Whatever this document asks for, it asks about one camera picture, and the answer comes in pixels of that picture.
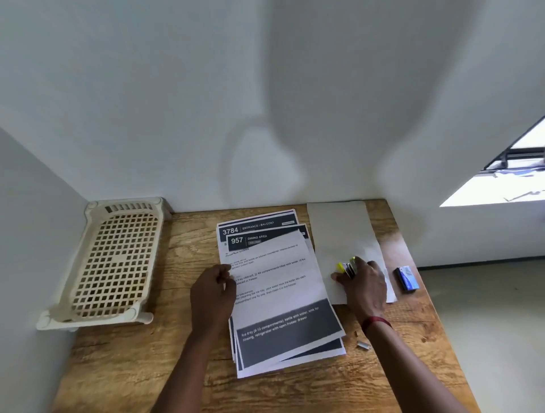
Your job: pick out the person's right hand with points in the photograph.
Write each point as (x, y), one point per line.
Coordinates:
(368, 293)

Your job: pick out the person's left hand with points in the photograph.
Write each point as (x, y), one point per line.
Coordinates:
(210, 302)

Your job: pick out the person's left fingers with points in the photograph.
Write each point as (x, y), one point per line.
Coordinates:
(223, 272)

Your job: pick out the person's right thumb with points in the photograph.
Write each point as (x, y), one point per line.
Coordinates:
(339, 279)

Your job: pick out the yellow and black stapler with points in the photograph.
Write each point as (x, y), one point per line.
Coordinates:
(343, 267)

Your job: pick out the printed sheet with dark footer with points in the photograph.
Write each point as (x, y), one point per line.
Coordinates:
(276, 289)

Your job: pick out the person's right forearm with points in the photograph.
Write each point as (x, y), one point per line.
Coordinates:
(408, 370)

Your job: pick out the person's left forearm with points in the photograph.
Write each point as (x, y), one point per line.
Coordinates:
(187, 374)

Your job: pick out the blank white paper sheet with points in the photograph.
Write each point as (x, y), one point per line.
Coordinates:
(345, 234)

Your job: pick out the printed sheet with dark header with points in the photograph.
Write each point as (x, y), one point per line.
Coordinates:
(255, 226)
(274, 236)

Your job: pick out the red wrist thread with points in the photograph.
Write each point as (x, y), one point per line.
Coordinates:
(377, 322)

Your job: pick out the blue staple box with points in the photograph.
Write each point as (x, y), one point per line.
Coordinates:
(406, 278)

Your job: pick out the silver staple strip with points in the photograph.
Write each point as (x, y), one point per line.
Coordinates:
(364, 345)

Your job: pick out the cream plastic perforated tray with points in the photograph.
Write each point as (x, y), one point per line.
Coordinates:
(110, 255)

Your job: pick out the window with dark frame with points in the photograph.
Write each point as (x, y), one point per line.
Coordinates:
(506, 178)

